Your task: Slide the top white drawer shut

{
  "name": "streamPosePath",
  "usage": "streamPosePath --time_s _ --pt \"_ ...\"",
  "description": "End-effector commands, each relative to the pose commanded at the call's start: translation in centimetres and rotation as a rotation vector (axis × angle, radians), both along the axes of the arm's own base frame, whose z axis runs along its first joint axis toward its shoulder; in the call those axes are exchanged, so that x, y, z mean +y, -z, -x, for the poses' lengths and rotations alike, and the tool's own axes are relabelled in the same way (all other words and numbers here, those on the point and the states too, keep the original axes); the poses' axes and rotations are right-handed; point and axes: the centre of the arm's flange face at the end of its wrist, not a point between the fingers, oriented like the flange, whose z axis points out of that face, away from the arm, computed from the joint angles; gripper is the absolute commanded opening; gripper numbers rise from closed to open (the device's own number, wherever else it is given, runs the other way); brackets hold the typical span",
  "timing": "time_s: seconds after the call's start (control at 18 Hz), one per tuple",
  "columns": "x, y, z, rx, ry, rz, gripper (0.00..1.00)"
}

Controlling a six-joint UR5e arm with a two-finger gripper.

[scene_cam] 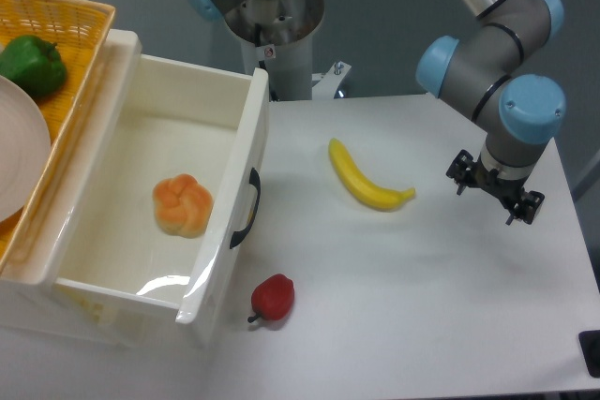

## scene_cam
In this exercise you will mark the black drawer handle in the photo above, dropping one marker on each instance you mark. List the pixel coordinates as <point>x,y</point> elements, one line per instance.
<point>238,236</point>

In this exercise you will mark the yellow banana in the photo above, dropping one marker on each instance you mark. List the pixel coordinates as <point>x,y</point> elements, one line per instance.
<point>363,189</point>

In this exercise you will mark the black object at table edge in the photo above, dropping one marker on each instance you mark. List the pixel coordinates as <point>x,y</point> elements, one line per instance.
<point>590,345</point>

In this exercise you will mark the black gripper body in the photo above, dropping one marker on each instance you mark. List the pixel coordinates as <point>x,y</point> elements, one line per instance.
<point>507,192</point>

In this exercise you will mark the orange bread roll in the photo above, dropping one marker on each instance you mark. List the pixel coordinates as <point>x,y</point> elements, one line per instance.
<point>182,206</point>

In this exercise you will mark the white plate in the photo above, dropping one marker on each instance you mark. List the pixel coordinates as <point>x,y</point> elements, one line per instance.
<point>25,147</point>

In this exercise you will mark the red bell pepper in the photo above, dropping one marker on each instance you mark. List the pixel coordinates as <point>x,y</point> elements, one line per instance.
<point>273,299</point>

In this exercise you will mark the green bell pepper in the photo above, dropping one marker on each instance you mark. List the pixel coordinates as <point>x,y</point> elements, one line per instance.
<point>34,64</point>

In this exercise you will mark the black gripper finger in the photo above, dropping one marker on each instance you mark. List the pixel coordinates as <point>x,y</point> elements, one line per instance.
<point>462,171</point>
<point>524,207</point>

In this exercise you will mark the white top drawer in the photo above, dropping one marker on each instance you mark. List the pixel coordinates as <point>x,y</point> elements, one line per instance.
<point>177,118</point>

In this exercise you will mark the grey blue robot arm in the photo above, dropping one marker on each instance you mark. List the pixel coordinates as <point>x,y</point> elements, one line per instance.
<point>477,78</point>

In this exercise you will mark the white drawer cabinet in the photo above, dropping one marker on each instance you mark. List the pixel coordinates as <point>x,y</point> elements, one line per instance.
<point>33,300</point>

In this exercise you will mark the yellow woven basket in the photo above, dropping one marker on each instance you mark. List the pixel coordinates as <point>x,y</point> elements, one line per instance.
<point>59,42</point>

